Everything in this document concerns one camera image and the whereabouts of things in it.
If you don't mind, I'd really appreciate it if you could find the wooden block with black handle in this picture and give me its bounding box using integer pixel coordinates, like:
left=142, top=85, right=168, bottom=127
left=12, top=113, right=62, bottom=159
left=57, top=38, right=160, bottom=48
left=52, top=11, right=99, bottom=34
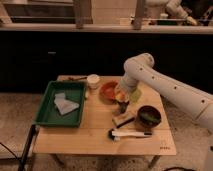
left=112, top=113, right=135, bottom=128

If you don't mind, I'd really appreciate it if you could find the green plastic tray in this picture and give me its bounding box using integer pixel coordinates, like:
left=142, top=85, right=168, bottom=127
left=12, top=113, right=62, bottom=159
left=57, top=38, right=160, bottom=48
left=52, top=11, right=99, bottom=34
left=34, top=81, right=86, bottom=127

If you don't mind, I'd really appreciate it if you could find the orange plastic bowl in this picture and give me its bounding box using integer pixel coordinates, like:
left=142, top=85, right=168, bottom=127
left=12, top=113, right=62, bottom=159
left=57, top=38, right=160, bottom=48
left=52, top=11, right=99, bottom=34
left=99, top=81, right=117, bottom=101

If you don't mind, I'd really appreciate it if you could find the black white dish brush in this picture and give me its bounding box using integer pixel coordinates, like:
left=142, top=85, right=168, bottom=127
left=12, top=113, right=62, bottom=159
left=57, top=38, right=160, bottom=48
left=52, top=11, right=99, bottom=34
left=108, top=129, right=152, bottom=141

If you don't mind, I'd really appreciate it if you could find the black stand pole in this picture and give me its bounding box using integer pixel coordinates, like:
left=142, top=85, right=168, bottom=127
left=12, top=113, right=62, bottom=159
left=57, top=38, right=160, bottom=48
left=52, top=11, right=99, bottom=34
left=18, top=124, right=36, bottom=171

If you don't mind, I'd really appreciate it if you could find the white cup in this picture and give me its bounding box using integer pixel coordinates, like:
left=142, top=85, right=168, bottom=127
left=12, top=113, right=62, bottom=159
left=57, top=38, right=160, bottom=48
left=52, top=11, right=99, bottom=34
left=87, top=74, right=100, bottom=89

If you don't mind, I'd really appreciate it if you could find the dark bowl with greens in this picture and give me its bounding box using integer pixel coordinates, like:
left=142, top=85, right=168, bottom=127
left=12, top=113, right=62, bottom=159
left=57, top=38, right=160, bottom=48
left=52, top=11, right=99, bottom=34
left=137, top=105, right=161, bottom=128

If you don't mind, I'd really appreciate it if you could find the green plastic cup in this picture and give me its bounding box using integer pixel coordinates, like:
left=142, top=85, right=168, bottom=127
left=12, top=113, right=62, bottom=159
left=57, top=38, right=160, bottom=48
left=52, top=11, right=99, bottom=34
left=129, top=89, right=141, bottom=103

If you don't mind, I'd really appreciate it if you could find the wooden folding table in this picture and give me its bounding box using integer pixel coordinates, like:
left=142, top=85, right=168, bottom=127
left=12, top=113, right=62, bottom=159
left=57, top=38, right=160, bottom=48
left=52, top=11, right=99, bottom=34
left=33, top=83, right=176, bottom=160

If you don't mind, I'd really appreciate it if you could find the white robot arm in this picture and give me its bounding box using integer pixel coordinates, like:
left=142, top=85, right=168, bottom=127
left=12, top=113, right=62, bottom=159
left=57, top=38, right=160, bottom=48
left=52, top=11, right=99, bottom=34
left=118, top=53, right=213, bottom=171

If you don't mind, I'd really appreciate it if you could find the red yellow apple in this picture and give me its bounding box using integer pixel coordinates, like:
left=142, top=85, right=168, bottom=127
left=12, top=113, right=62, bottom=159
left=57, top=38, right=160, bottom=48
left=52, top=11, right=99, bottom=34
left=115, top=92, right=128, bottom=102

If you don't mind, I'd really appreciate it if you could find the white folded cloth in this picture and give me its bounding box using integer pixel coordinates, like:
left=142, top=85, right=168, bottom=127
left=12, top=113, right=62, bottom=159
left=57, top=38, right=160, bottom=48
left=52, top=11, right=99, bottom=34
left=54, top=93, right=79, bottom=115

